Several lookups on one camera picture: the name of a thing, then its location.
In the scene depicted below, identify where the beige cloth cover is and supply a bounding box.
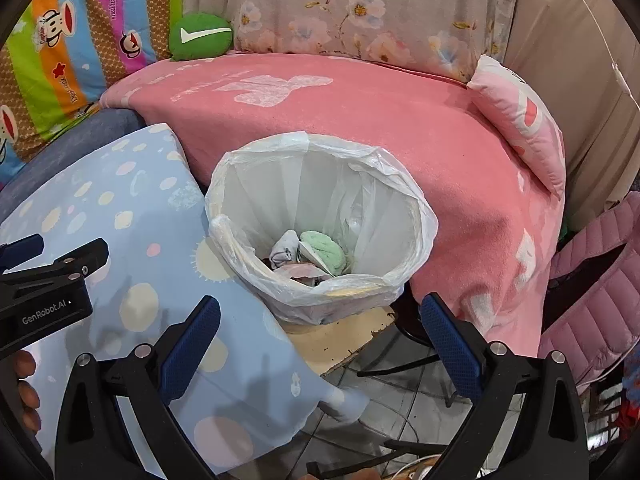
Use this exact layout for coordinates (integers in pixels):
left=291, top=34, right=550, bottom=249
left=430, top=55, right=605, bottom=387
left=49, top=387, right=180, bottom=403
left=500, top=0, right=640, bottom=231

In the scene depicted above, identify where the trash bin with white bag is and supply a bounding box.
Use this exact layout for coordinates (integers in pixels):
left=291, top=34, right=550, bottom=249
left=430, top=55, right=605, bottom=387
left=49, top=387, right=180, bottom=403
left=205, top=131, right=440, bottom=326

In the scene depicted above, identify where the grey floral blanket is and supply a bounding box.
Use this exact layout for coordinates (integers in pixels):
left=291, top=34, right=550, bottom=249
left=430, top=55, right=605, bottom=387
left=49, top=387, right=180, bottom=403
left=180, top=0, right=521, bottom=83

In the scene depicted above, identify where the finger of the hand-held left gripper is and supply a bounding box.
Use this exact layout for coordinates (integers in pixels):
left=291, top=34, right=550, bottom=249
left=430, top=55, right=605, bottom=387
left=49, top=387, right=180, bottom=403
left=0, top=234, right=46, bottom=273
left=0, top=237, right=110, bottom=287

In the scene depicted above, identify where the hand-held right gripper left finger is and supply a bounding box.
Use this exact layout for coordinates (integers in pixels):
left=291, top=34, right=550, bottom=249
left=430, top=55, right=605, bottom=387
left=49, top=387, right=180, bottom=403
left=52, top=295, right=222, bottom=480

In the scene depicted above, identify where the green round cushion white swoosh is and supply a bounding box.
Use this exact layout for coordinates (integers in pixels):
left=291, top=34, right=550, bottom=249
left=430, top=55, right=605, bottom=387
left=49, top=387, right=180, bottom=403
left=168, top=13, right=234, bottom=62

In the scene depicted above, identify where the light blue dotted pillow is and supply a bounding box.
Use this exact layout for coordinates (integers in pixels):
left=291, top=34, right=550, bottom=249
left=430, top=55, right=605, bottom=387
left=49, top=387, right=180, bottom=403
left=0, top=124, right=371, bottom=476

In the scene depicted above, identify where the black metal frame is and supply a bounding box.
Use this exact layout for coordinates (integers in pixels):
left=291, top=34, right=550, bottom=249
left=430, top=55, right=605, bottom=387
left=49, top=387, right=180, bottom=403
left=357, top=300, right=456, bottom=408

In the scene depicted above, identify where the pink blanket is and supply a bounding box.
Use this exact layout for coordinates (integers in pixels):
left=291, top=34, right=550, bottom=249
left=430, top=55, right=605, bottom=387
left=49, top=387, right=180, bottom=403
left=100, top=52, right=566, bottom=356

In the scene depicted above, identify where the pink puffer jacket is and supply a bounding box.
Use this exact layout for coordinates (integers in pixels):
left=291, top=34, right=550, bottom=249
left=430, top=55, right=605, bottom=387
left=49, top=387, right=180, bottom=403
left=537, top=195, right=640, bottom=396

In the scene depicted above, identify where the person's left hand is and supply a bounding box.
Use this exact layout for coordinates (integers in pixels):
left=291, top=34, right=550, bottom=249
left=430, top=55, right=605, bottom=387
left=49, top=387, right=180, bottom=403
left=12, top=350, right=43, bottom=435

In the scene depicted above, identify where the small pink pillow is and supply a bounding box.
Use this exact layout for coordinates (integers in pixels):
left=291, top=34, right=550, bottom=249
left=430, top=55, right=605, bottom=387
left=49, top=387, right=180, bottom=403
left=467, top=55, right=566, bottom=201

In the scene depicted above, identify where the wooden board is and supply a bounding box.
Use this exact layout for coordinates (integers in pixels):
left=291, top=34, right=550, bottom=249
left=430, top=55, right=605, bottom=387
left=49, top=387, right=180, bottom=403
left=285, top=305, right=397, bottom=376

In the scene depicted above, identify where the striped cartoon monkey blanket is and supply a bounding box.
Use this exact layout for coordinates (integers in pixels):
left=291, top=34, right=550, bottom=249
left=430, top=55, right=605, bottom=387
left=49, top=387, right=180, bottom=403
left=0, top=0, right=183, bottom=178

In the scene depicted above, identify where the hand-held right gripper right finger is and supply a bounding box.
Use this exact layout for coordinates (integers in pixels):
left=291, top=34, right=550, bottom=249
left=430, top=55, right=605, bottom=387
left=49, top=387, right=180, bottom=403
left=420, top=292, right=591, bottom=480

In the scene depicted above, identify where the mint green fluffy scrunchie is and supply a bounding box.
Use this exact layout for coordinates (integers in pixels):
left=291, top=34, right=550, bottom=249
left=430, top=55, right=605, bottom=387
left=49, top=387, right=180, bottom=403
left=298, top=230, right=348, bottom=277

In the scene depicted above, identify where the thin white cable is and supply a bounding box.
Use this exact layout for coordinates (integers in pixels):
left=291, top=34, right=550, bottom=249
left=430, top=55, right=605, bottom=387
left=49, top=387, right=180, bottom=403
left=570, top=0, right=640, bottom=108

